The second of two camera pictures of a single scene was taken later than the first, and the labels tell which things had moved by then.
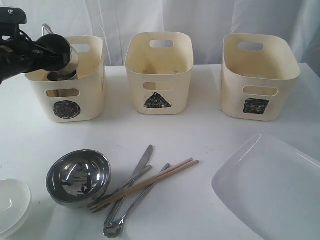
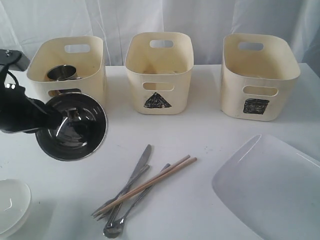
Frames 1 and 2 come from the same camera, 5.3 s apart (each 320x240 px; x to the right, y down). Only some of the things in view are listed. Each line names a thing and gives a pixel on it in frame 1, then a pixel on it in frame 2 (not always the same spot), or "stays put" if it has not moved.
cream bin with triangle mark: [159, 65] stays put
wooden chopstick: [144, 181] to [113, 203]
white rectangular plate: [272, 182] stays put
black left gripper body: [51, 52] to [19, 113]
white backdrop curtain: [207, 23] stays put
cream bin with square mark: [258, 72] stays put
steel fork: [120, 188] to [147, 166]
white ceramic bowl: [15, 202] stays put
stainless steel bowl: [74, 178] to [83, 131]
